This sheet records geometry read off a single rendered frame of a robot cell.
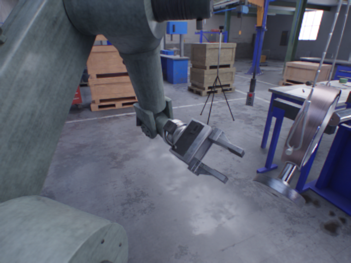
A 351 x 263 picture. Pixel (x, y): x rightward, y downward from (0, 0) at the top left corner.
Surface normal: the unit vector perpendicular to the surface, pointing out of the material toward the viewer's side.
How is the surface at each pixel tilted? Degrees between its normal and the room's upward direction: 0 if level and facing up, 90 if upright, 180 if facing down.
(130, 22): 128
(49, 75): 90
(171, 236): 0
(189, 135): 41
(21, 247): 7
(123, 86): 90
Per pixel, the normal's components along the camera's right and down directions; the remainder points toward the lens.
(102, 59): 0.35, 0.40
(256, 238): 0.00, -0.90
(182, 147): -0.43, -0.46
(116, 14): -0.20, 0.78
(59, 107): 0.97, 0.11
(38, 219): 0.14, -0.97
